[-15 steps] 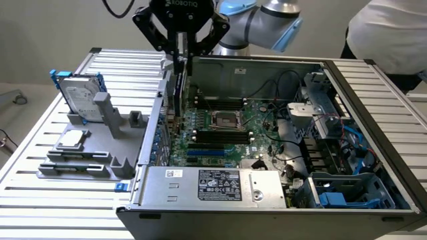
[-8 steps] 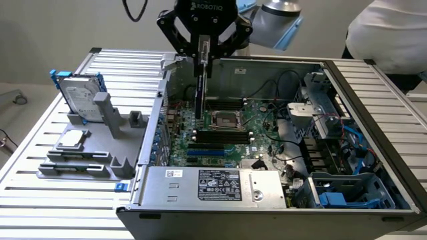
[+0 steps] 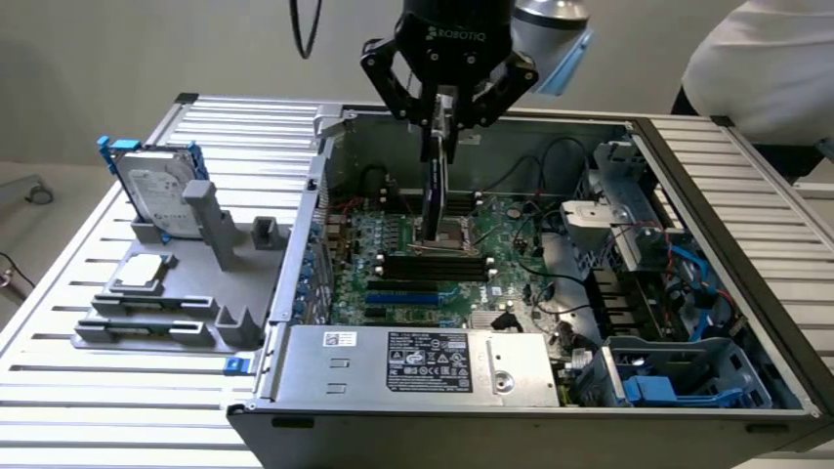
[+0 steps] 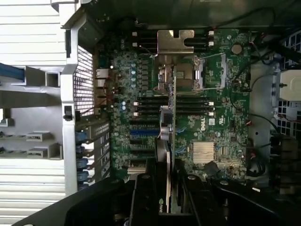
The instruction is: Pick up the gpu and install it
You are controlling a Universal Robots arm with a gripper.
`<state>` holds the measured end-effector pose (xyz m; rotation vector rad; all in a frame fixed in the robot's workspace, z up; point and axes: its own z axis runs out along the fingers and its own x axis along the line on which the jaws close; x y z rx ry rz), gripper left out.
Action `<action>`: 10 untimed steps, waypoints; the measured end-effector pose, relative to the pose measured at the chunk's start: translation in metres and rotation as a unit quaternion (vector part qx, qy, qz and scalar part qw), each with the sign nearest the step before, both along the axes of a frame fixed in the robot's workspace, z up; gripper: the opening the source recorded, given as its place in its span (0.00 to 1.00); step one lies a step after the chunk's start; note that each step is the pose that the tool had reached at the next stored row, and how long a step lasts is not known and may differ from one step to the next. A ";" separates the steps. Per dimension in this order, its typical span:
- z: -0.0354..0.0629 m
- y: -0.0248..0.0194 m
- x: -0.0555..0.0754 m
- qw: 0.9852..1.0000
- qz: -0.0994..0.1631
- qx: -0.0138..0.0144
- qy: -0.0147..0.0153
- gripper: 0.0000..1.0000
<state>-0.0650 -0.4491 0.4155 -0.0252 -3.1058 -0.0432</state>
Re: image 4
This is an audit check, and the silver finned chipset heatsink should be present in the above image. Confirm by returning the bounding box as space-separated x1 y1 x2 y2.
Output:
192 141 216 163

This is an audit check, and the blue slot retention clip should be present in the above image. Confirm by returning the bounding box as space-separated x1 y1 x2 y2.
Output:
77 171 90 189
77 157 89 170
75 129 88 144
76 145 88 157

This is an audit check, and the blue expansion slot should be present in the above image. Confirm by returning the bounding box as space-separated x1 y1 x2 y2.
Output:
129 129 158 136

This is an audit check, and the green Dell motherboard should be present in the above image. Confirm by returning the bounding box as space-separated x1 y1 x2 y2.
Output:
94 28 252 182

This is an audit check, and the black RAM slot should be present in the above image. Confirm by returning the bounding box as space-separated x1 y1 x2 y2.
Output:
133 101 215 107
138 47 214 53
133 111 215 117
132 41 215 47
132 31 215 37
137 37 215 42
137 106 215 112
137 96 211 101

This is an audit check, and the grey metal PC case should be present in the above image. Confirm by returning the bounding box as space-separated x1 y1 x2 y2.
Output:
50 0 301 196

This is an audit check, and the CPU socket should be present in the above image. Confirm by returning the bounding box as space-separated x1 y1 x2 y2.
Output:
152 54 205 95

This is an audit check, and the white plastic drive housing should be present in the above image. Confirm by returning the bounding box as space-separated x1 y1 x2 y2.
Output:
279 70 301 101

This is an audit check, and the grey metal parts rack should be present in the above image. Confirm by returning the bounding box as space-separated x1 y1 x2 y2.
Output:
0 62 63 161

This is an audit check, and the blue flat bar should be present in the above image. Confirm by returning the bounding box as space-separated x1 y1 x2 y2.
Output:
0 63 26 83

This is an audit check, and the thin black looped wire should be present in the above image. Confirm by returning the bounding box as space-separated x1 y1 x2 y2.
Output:
228 70 252 111

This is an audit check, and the long black wire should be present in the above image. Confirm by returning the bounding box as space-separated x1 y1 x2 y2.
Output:
217 6 277 28

